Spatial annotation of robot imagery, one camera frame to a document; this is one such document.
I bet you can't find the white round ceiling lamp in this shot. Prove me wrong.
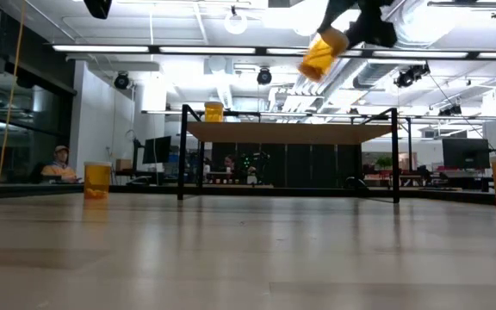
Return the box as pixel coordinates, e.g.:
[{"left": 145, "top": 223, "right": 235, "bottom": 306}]
[{"left": 224, "top": 6, "right": 249, "bottom": 36}]

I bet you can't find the wood shelf black metal frame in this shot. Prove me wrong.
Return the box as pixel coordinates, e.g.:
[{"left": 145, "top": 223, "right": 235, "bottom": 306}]
[{"left": 177, "top": 103, "right": 413, "bottom": 205}]

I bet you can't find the black ceiling track fixture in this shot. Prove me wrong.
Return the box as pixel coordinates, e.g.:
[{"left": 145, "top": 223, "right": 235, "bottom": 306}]
[{"left": 426, "top": 0, "right": 496, "bottom": 19}]

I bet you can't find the yellow hanging cable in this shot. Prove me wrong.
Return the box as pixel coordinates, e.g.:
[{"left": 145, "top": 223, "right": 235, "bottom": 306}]
[{"left": 0, "top": 0, "right": 26, "bottom": 185}]

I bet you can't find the person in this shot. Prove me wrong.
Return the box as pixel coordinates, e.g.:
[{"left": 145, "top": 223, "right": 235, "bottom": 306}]
[{"left": 40, "top": 145, "right": 79, "bottom": 184}]

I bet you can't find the black ceiling spotlight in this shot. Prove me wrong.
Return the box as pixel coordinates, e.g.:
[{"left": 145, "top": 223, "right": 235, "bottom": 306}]
[
  {"left": 393, "top": 63, "right": 431, "bottom": 90},
  {"left": 439, "top": 104, "right": 463, "bottom": 118},
  {"left": 256, "top": 66, "right": 273, "bottom": 86},
  {"left": 113, "top": 71, "right": 131, "bottom": 91}
]

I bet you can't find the black computer monitor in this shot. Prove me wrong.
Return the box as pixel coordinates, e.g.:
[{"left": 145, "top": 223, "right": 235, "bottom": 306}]
[
  {"left": 141, "top": 135, "right": 173, "bottom": 165},
  {"left": 441, "top": 137, "right": 492, "bottom": 171}
]

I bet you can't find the black overhead frame bar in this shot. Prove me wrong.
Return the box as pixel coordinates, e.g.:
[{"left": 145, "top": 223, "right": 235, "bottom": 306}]
[{"left": 45, "top": 42, "right": 496, "bottom": 61}]

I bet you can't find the silver ventilation duct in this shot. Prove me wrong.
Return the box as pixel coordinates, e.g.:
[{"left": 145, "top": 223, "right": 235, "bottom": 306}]
[{"left": 351, "top": 0, "right": 447, "bottom": 90}]

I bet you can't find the black partition wall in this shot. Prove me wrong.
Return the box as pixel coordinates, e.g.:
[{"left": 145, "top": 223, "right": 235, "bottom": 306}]
[{"left": 211, "top": 143, "right": 363, "bottom": 189}]

